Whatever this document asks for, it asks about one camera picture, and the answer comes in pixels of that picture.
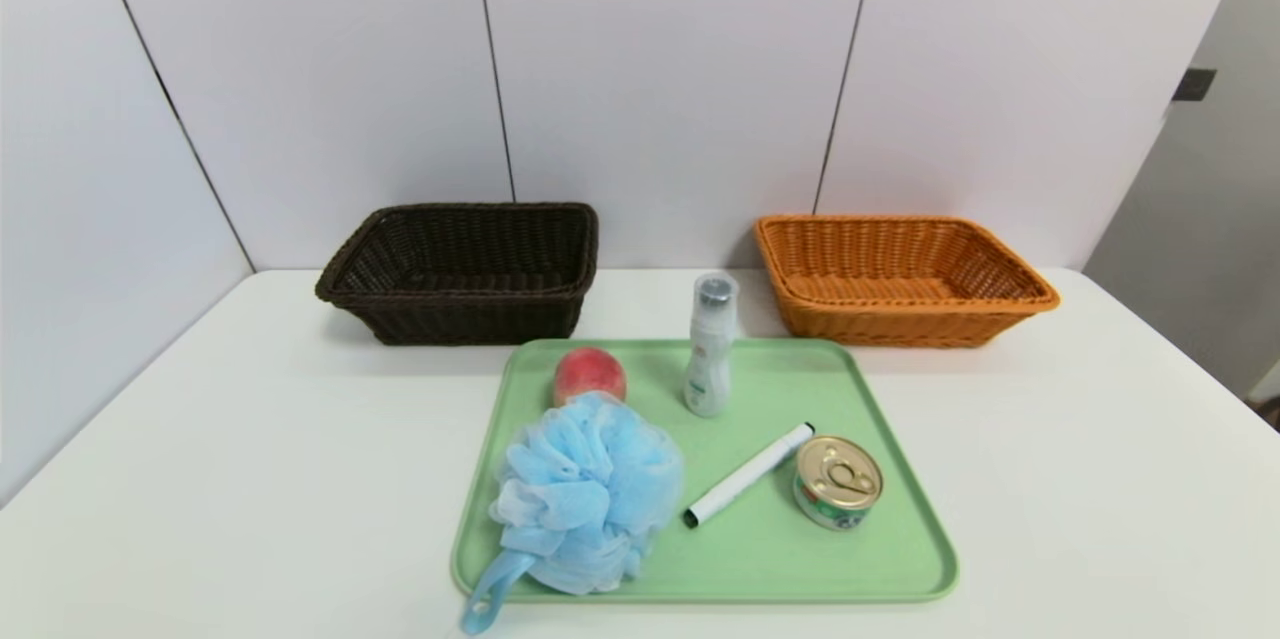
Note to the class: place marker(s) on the red peach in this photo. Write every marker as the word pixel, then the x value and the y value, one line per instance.
pixel 590 374

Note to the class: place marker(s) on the blue mesh bath sponge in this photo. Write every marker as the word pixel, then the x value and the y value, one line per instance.
pixel 585 489

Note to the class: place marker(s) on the white bottle with clear cap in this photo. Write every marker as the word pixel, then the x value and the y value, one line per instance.
pixel 708 359

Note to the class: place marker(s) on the orange wicker basket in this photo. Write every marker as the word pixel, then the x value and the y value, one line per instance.
pixel 900 319

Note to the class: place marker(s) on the green plastic tray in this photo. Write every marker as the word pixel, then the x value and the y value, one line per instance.
pixel 780 549

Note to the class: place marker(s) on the dark brown wicker basket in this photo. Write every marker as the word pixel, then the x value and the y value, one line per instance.
pixel 460 314

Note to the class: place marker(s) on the white marker pen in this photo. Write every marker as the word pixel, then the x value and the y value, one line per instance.
pixel 745 477

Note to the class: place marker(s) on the small black wall plate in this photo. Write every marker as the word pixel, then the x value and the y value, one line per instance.
pixel 1194 85

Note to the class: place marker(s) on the tin can with gold lid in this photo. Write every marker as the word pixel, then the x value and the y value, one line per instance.
pixel 840 479

